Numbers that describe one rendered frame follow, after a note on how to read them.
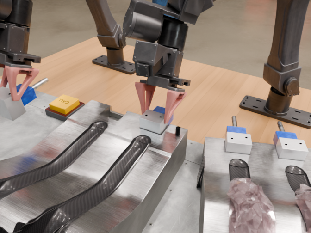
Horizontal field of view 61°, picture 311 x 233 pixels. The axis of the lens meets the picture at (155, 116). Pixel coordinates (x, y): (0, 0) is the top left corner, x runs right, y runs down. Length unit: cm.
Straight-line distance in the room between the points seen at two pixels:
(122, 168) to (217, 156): 20
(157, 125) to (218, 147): 14
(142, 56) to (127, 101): 38
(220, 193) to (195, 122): 32
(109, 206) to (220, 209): 17
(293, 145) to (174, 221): 29
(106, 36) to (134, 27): 46
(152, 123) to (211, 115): 28
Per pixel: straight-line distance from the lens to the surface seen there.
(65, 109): 77
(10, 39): 59
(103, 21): 93
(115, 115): 66
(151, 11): 52
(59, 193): 45
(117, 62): 104
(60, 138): 59
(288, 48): 73
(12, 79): 60
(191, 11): 52
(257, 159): 59
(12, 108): 63
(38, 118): 83
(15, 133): 79
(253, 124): 79
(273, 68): 76
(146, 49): 47
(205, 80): 97
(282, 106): 82
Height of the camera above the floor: 125
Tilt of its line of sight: 36 degrees down
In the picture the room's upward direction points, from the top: straight up
